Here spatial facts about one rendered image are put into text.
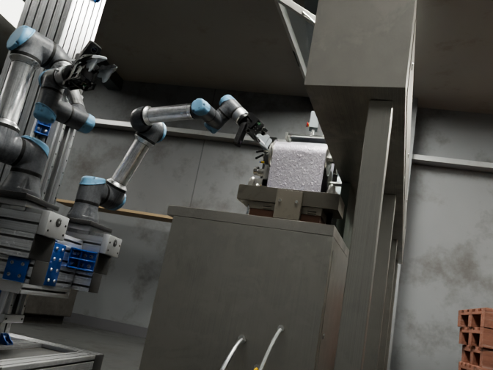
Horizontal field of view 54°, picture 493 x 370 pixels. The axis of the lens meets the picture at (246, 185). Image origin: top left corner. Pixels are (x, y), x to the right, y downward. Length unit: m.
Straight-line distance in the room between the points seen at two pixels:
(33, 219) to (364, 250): 1.23
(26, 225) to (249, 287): 0.84
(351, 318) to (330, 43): 0.69
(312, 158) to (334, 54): 0.86
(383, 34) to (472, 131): 5.14
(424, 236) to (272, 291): 4.31
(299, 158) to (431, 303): 3.98
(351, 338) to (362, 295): 0.10
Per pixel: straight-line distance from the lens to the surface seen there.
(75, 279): 2.38
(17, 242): 1.96
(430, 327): 5.86
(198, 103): 2.24
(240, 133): 2.27
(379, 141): 1.27
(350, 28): 1.35
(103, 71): 1.70
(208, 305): 1.82
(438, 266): 5.92
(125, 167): 2.55
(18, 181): 2.02
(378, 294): 2.09
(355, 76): 1.27
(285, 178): 2.10
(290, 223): 1.77
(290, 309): 1.73
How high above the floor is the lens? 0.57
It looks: 14 degrees up
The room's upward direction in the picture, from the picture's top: 11 degrees clockwise
